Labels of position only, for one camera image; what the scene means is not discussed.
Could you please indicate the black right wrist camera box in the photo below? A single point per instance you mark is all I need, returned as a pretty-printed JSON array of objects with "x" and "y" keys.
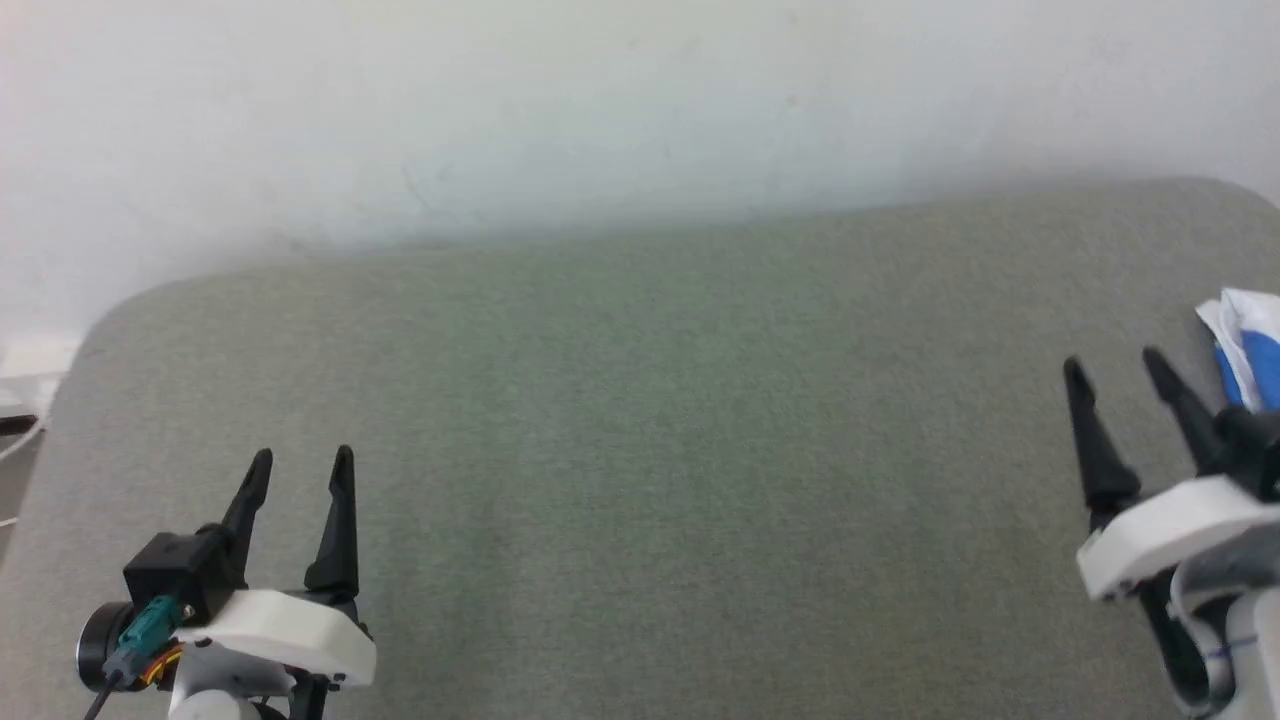
[{"x": 1250, "y": 450}]

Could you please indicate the grey-green fabric sofa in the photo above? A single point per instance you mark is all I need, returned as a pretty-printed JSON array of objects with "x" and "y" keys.
[{"x": 650, "y": 450}]

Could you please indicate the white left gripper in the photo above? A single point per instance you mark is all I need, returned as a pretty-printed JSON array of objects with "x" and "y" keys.
[{"x": 290, "y": 630}]

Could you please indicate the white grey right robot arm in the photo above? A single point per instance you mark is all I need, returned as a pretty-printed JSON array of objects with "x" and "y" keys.
[{"x": 1255, "y": 640}]

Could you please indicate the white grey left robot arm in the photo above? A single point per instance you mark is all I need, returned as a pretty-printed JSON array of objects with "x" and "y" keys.
[{"x": 215, "y": 705}]

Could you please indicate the blue and white shirt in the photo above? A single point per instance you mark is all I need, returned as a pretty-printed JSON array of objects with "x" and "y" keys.
[{"x": 1255, "y": 345}]

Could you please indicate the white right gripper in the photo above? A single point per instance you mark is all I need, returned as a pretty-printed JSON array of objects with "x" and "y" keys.
[{"x": 1160, "y": 535}]

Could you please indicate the black baseboard strip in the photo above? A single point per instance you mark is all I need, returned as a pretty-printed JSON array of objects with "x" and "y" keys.
[{"x": 18, "y": 424}]

